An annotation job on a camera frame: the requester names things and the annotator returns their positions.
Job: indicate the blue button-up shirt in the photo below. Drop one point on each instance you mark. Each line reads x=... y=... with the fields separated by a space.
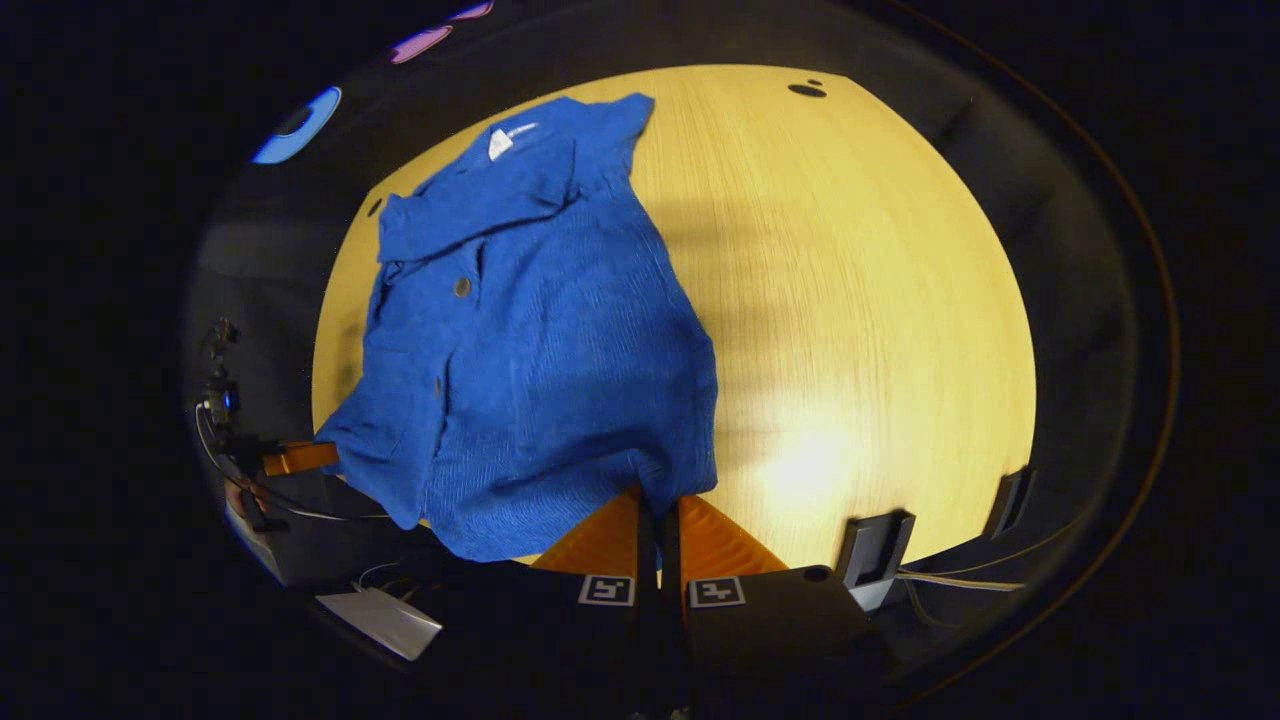
x=540 y=370

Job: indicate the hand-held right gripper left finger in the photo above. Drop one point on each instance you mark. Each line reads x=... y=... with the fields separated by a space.
x=570 y=640

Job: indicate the black table edge bracket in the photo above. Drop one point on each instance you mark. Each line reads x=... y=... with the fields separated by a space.
x=1008 y=503
x=872 y=555

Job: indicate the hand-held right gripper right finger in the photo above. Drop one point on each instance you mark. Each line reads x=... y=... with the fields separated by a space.
x=780 y=630

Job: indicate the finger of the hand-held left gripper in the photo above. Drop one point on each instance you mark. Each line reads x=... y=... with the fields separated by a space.
x=300 y=458

